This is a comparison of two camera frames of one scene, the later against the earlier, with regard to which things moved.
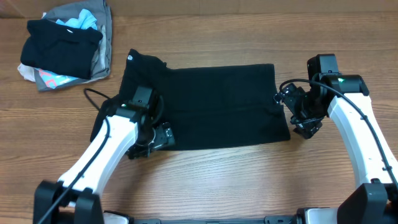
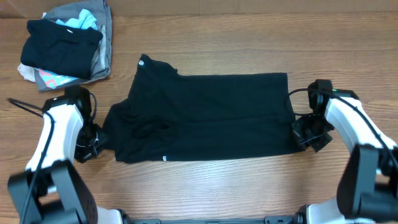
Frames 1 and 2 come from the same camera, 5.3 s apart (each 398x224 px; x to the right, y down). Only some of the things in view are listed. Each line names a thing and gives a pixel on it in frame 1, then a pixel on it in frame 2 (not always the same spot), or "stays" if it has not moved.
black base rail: (268, 219) stays
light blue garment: (86, 20) stays
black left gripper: (164, 135) -> (84, 154)
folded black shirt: (60, 48) stays
